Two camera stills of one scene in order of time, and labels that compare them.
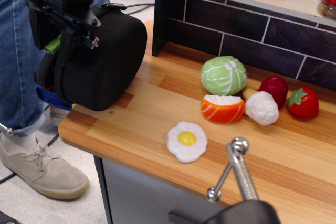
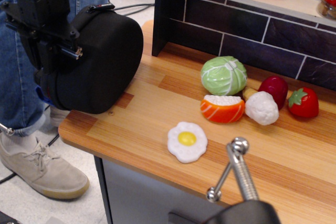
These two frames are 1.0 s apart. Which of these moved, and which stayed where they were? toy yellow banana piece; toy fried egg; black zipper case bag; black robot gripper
Moved: black robot gripper
Stayed: toy fried egg; black zipper case bag; toy yellow banana piece
